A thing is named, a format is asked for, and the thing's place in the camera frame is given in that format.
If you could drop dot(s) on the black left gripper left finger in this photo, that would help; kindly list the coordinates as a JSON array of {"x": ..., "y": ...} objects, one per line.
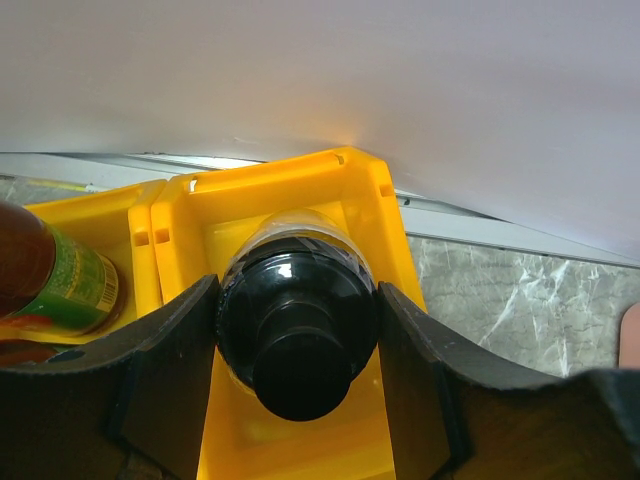
[{"x": 138, "y": 394}]

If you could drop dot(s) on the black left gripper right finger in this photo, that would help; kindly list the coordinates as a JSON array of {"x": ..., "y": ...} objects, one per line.
[{"x": 457, "y": 411}]

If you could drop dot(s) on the sauce bottle green label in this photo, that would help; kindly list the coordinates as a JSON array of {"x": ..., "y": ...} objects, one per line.
[{"x": 52, "y": 284}]

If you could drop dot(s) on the white bottle black cap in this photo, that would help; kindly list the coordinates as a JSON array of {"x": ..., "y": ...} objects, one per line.
[{"x": 297, "y": 318}]

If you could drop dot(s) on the yellow plastic bin organizer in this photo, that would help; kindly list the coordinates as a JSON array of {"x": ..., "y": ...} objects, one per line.
[{"x": 168, "y": 235}]

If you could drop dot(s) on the pink divided tray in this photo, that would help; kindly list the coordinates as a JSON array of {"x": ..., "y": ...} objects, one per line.
[{"x": 629, "y": 339}]

